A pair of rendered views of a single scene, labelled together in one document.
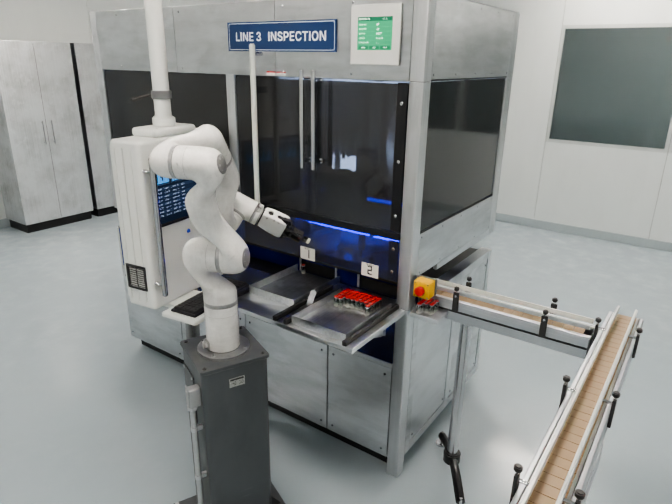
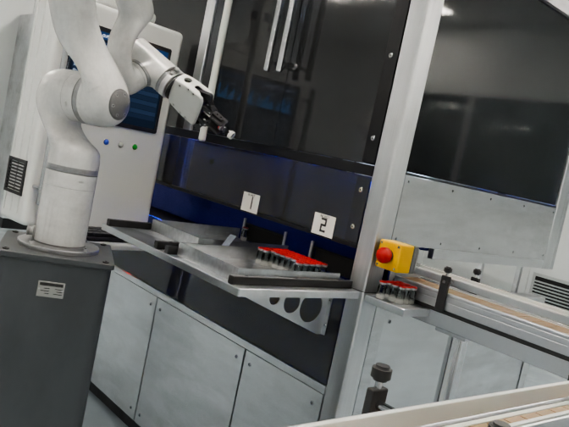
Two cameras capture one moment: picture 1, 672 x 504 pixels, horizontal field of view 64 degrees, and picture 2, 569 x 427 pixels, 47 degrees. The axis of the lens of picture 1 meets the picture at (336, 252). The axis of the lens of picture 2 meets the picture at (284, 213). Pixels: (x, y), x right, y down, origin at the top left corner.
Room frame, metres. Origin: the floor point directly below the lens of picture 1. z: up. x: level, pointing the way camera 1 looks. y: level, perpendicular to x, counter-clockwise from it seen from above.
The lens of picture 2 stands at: (0.34, -0.45, 1.18)
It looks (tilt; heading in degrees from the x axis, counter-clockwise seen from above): 5 degrees down; 13
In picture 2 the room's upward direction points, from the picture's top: 12 degrees clockwise
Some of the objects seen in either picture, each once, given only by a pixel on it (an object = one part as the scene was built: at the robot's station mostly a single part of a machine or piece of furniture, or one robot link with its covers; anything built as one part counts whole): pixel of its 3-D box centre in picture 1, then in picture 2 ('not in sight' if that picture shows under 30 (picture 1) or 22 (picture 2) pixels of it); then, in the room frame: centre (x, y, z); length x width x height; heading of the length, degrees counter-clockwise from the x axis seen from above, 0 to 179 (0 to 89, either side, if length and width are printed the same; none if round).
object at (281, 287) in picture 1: (295, 284); (220, 237); (2.26, 0.18, 0.90); 0.34 x 0.26 x 0.04; 145
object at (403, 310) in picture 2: (430, 312); (400, 305); (2.05, -0.40, 0.87); 0.14 x 0.13 x 0.02; 145
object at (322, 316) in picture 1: (342, 312); (259, 264); (1.97, -0.03, 0.90); 0.34 x 0.26 x 0.04; 145
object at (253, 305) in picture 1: (315, 304); (232, 258); (2.11, 0.08, 0.87); 0.70 x 0.48 x 0.02; 55
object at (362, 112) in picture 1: (358, 154); (342, 52); (2.20, -0.09, 1.50); 0.43 x 0.01 x 0.59; 55
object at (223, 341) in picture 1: (222, 325); (65, 209); (1.74, 0.41, 0.95); 0.19 x 0.19 x 0.18
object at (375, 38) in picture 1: (375, 35); not in sight; (2.14, -0.13, 1.96); 0.21 x 0.01 x 0.21; 55
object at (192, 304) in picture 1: (212, 295); (107, 234); (2.29, 0.58, 0.82); 0.40 x 0.14 x 0.02; 153
